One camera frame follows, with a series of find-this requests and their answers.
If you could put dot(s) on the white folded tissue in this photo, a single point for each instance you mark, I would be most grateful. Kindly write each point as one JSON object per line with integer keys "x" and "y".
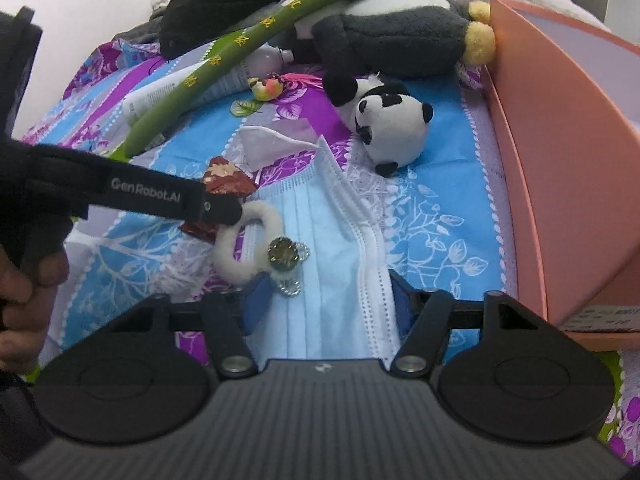
{"x": 270, "y": 145}

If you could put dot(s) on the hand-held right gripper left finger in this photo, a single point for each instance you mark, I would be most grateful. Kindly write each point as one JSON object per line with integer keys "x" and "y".
{"x": 255, "y": 302}

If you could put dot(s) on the grey penguin plush toy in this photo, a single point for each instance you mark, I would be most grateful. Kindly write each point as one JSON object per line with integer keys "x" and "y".
{"x": 390, "y": 40}

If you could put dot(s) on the green plush stick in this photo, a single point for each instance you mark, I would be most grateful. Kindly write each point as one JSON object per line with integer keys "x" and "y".
{"x": 240, "y": 45}

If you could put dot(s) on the small white bottle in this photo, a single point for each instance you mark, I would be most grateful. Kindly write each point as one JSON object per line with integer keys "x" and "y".
{"x": 265, "y": 60}

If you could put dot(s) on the blue face mask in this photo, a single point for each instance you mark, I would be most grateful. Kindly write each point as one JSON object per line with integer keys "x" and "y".
{"x": 320, "y": 240}

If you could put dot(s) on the colourful floral bed sheet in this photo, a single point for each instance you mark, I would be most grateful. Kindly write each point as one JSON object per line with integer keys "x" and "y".
{"x": 450, "y": 240}

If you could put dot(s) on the small colourful feathered toy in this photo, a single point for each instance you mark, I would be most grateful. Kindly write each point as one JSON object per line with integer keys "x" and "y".
{"x": 267, "y": 89}

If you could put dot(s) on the red foil wrapper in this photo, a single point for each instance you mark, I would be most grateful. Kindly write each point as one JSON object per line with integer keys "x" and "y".
{"x": 227, "y": 180}

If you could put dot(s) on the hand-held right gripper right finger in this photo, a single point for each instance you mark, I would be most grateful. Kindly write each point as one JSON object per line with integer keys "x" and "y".
{"x": 402, "y": 302}

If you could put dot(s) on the person's left hand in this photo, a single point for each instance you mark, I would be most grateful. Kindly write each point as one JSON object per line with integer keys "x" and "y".
{"x": 30, "y": 305}

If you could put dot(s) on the dark grey blanket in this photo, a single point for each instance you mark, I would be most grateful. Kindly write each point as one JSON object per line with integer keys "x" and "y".
{"x": 142, "y": 35}

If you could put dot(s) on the orange cardboard box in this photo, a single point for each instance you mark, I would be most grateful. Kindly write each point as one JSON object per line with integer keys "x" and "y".
{"x": 560, "y": 160}

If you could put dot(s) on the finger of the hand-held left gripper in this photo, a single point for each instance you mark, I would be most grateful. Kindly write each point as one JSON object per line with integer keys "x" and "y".
{"x": 150, "y": 192}

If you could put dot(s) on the small panda plush toy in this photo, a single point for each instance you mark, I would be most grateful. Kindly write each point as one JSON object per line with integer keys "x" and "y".
{"x": 395, "y": 125}

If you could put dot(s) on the black jacket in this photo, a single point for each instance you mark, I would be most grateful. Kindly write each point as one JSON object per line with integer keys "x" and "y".
{"x": 210, "y": 5}

